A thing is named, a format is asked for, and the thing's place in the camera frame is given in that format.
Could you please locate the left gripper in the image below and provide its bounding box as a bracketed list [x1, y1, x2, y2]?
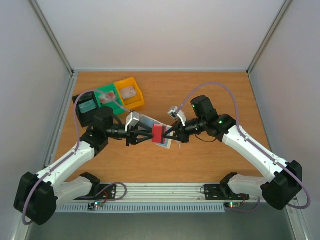
[106, 121, 153, 147]

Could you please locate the beige card holder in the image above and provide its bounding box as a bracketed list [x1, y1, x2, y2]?
[139, 114, 173, 149]

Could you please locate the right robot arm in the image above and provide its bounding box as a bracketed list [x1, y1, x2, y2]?
[162, 95, 303, 210]

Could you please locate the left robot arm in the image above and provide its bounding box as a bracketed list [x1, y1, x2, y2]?
[13, 107, 153, 226]

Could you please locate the card in yellow bin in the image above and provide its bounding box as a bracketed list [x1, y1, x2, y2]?
[119, 85, 137, 100]

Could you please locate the red card in green bin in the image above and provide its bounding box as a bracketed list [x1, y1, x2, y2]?
[98, 91, 117, 105]

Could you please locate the teal card in black bin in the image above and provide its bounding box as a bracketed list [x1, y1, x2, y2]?
[78, 99, 97, 114]

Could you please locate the yellow plastic bin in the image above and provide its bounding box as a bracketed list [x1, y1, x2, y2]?
[114, 77, 145, 110]

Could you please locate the green plastic bin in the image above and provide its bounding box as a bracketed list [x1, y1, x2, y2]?
[94, 83, 125, 115]

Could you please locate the black plastic bin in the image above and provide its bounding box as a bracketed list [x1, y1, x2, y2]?
[75, 91, 99, 128]

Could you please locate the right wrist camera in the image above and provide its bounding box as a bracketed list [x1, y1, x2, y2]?
[167, 106, 187, 127]

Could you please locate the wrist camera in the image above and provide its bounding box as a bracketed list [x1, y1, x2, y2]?
[125, 111, 140, 132]
[167, 106, 187, 127]

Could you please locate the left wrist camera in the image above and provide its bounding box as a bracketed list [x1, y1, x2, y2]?
[125, 111, 140, 132]

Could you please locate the aluminium front rail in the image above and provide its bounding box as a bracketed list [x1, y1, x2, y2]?
[57, 181, 298, 203]

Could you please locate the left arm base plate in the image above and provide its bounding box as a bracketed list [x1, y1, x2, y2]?
[75, 183, 117, 201]

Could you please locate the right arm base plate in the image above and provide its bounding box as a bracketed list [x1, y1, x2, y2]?
[200, 184, 250, 201]

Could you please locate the grey slotted cable duct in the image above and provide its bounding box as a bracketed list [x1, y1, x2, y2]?
[56, 202, 225, 214]

